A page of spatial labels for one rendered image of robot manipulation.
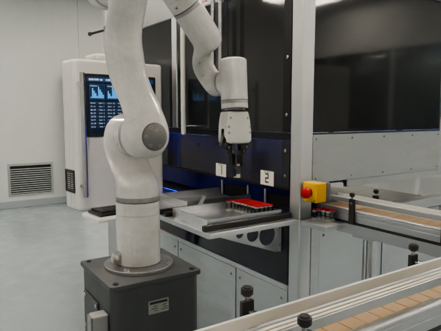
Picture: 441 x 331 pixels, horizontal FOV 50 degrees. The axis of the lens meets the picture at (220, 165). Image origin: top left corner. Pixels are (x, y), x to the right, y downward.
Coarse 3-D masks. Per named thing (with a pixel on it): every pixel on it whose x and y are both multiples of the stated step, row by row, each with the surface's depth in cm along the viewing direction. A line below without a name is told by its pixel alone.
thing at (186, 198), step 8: (168, 192) 221; (176, 192) 223; (184, 192) 226; (192, 192) 228; (200, 192) 231; (208, 192) 233; (216, 192) 236; (160, 200) 218; (168, 200) 211; (176, 200) 205; (184, 200) 218; (192, 200) 218; (208, 200) 203; (216, 200) 205; (224, 200) 208
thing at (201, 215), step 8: (176, 208) 185; (184, 208) 187; (192, 208) 189; (200, 208) 191; (208, 208) 193; (216, 208) 195; (224, 208) 198; (176, 216) 182; (184, 216) 176; (192, 216) 171; (200, 216) 184; (208, 216) 184; (216, 216) 184; (224, 216) 184; (232, 216) 169; (240, 216) 171; (248, 216) 173; (256, 216) 175; (192, 224) 172; (200, 224) 167; (208, 224) 163
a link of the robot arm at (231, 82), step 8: (232, 56) 142; (224, 64) 142; (232, 64) 141; (240, 64) 142; (224, 72) 142; (232, 72) 141; (240, 72) 142; (216, 80) 146; (224, 80) 143; (232, 80) 141; (240, 80) 142; (216, 88) 147; (224, 88) 143; (232, 88) 142; (240, 88) 142; (224, 96) 143; (232, 96) 142; (240, 96) 142
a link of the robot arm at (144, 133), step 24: (120, 0) 112; (144, 0) 116; (120, 24) 116; (120, 48) 118; (120, 72) 120; (144, 72) 123; (120, 96) 119; (144, 96) 121; (144, 120) 118; (120, 144) 123; (144, 144) 118
